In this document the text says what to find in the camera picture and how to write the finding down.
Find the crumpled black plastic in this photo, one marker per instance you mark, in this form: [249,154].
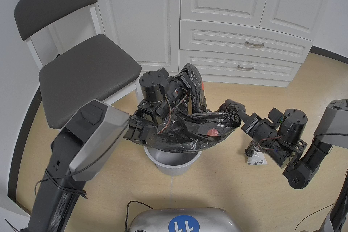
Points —
[250,149]

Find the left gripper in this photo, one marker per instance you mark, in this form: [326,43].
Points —
[180,86]

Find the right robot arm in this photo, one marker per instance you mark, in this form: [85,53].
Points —
[295,125]

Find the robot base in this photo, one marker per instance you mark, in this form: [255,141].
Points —
[185,221]

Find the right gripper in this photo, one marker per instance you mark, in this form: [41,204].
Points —
[263,130]

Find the white chair grey cushions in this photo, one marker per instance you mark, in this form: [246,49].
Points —
[81,67]

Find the white trash bin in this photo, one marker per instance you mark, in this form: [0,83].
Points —
[174,167]

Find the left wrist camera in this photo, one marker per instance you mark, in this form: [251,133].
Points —
[162,73]

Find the white printed wrapper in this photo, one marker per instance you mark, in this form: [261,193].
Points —
[258,160]

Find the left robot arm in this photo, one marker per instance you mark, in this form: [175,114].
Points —
[92,133]

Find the black plastic bag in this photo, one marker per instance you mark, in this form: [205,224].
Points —
[201,122]

